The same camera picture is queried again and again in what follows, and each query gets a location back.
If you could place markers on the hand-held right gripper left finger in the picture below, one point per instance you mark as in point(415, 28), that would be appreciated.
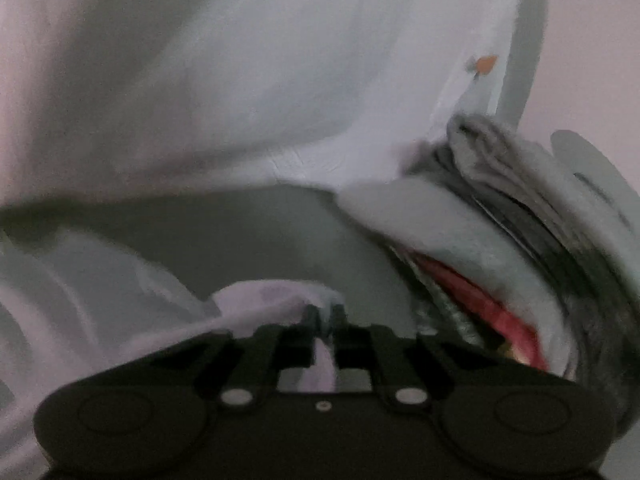
point(310, 331)

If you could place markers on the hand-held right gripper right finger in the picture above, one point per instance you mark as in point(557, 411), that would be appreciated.
point(343, 331)

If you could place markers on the pale blue satin garment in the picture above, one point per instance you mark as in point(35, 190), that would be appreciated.
point(260, 305)

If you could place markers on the red garment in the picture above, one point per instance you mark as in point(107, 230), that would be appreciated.
point(480, 300)

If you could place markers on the light grey folded garment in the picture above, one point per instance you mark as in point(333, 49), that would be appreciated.
point(450, 230)
point(595, 170)

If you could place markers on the dark grey striped garment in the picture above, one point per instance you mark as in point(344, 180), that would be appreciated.
point(540, 200)

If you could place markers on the white carrot printed cloth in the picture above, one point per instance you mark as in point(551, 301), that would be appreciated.
point(300, 85)

